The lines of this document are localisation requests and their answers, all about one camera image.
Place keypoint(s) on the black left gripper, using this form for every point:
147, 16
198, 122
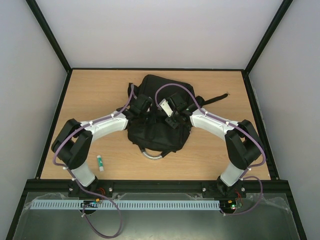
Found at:
153, 119

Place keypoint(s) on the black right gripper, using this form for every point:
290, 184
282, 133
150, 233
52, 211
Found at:
173, 120

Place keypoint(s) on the black student backpack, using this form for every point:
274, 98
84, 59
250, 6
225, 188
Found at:
159, 136

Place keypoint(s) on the green white glue stick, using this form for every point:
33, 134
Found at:
100, 163

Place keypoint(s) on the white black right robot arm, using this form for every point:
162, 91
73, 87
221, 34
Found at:
243, 144

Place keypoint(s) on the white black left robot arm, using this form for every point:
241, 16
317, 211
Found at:
73, 142

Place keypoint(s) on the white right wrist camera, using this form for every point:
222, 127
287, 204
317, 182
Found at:
164, 105

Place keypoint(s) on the black enclosure frame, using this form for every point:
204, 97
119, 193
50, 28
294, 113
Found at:
161, 186

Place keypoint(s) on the light blue cable duct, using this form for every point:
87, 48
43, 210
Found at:
48, 204

